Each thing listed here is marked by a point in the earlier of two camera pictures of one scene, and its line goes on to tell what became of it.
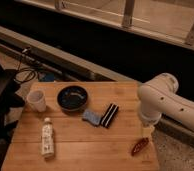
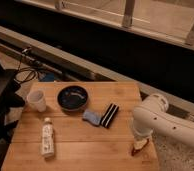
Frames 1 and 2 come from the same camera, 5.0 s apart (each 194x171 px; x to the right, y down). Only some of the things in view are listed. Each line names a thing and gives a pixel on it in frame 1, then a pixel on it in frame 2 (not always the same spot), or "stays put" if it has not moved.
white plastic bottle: [48, 138] stays put
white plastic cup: [37, 100] stays put
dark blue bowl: [72, 98] stays put
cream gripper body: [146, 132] -> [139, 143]
